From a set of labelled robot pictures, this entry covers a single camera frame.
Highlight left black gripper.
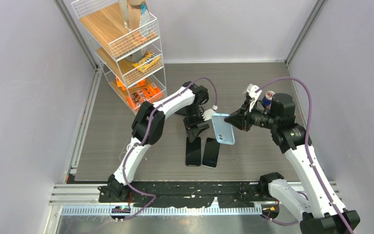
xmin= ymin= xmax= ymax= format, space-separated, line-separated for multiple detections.
xmin=183 ymin=104 xmax=209 ymax=143

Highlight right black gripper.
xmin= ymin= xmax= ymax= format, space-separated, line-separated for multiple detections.
xmin=225 ymin=98 xmax=279 ymax=132

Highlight light blue phone case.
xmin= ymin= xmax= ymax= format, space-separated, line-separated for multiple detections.
xmin=211 ymin=113 xmax=235 ymax=145

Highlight black phone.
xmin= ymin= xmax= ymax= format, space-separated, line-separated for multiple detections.
xmin=202 ymin=137 xmax=220 ymax=168

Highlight black phone case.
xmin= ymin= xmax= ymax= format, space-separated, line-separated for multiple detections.
xmin=175 ymin=108 xmax=187 ymax=116

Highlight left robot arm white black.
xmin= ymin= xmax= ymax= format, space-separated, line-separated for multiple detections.
xmin=98 ymin=81 xmax=209 ymax=202

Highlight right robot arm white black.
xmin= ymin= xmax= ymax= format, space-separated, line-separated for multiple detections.
xmin=225 ymin=93 xmax=360 ymax=234

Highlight red bull can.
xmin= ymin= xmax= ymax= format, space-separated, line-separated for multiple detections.
xmin=262 ymin=91 xmax=275 ymax=109

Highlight orange snack packs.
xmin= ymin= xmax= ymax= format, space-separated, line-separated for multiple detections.
xmin=115 ymin=77 xmax=164 ymax=112

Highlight yellow snack bag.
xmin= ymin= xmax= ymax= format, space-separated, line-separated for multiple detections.
xmin=132 ymin=51 xmax=161 ymax=72

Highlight blue white bottle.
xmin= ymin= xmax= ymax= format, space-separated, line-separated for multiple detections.
xmin=139 ymin=1 xmax=151 ymax=38

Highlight clear bottle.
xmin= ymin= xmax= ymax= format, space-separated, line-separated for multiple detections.
xmin=118 ymin=0 xmax=131 ymax=32

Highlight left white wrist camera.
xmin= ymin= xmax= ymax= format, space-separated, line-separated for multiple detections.
xmin=201 ymin=109 xmax=217 ymax=122

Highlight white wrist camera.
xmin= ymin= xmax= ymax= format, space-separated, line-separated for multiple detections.
xmin=201 ymin=109 xmax=217 ymax=122
xmin=243 ymin=83 xmax=262 ymax=112

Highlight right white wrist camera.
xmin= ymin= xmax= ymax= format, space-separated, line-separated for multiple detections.
xmin=243 ymin=83 xmax=262 ymax=112

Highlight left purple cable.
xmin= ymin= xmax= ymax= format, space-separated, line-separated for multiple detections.
xmin=119 ymin=77 xmax=219 ymax=222

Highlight purple cable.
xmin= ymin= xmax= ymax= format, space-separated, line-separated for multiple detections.
xmin=255 ymin=77 xmax=355 ymax=234
xmin=119 ymin=77 xmax=219 ymax=222

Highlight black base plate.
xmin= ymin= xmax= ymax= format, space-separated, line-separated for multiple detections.
xmin=98 ymin=181 xmax=278 ymax=208

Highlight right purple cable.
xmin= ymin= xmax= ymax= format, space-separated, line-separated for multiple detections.
xmin=255 ymin=77 xmax=355 ymax=234

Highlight white wire shelf rack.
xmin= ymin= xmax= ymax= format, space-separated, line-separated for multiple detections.
xmin=71 ymin=0 xmax=167 ymax=113

